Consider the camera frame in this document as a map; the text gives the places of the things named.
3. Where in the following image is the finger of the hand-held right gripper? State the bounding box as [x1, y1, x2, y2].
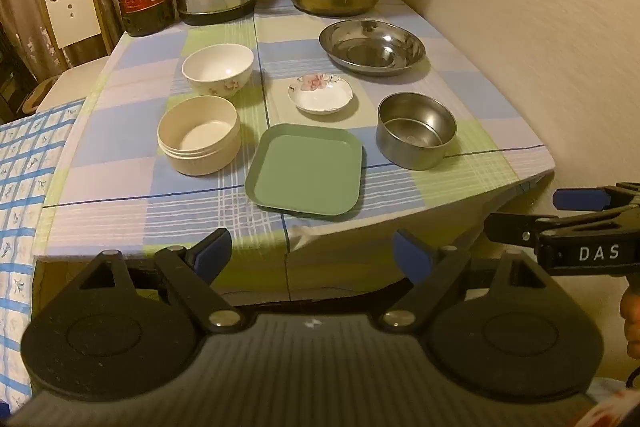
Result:
[552, 182, 640, 210]
[484, 206, 640, 253]

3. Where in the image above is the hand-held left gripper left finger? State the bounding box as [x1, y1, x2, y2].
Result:
[75, 228, 242, 335]

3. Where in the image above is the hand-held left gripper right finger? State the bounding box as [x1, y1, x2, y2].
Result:
[382, 229, 548, 335]

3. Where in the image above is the cream ribbed round bowl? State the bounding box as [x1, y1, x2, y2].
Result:
[157, 95, 242, 176]

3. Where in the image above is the stainless steel bowl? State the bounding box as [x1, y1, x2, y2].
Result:
[376, 92, 458, 171]

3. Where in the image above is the green square plate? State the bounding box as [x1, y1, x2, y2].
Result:
[244, 123, 364, 220]

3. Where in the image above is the small white floral saucer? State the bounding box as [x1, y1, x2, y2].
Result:
[287, 74, 354, 116]

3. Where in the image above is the white floral ceramic bowl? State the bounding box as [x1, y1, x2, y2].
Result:
[181, 43, 255, 98]

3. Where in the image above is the shallow stainless steel plate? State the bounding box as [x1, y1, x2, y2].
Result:
[318, 19, 427, 78]

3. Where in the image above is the person's right hand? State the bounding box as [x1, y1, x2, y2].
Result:
[620, 287, 640, 358]

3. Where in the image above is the plaid blue green tablecloth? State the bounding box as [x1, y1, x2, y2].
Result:
[32, 0, 558, 308]

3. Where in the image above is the red white printed cloth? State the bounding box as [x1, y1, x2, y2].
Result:
[575, 387, 640, 427]

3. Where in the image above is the blue white checked cloth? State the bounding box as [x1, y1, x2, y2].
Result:
[0, 99, 85, 408]

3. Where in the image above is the white wooden chair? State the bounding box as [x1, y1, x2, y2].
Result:
[37, 0, 111, 112]

